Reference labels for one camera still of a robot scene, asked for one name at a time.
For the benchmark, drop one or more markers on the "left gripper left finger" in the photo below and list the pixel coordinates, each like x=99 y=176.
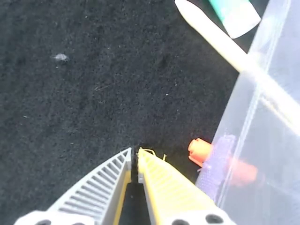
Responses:
x=93 y=187

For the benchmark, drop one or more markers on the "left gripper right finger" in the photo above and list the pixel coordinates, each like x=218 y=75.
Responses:
x=168 y=185

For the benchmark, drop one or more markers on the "clear plastic zip pouch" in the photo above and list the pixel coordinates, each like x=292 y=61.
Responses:
x=262 y=150

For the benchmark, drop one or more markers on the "orange marker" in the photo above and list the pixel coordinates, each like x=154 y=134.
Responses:
x=201 y=152

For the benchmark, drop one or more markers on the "white pen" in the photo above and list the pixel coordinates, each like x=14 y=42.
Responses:
x=218 y=39

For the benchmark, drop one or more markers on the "green and white eraser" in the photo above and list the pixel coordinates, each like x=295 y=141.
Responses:
x=236 y=16

